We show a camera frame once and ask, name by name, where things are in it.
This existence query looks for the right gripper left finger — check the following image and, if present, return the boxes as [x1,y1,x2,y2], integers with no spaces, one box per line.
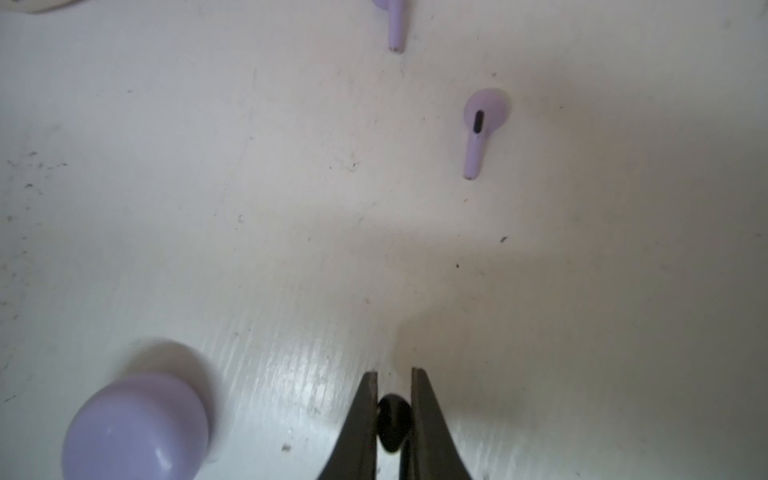
[318,372,378,480]

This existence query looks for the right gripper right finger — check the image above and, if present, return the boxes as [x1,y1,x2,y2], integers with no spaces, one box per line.
[410,367,471,480]

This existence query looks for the black earbud pair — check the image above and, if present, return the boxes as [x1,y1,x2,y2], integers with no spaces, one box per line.
[376,393,413,454]

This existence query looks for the purple round earbud case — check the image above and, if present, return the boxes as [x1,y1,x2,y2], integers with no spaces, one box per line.
[61,372,210,479]

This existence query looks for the purple earbud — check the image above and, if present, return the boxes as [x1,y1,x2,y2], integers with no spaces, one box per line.
[463,88,511,180]
[372,0,407,53]

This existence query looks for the white earbud charging case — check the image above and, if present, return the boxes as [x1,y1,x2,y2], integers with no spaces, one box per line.
[0,0,79,14]

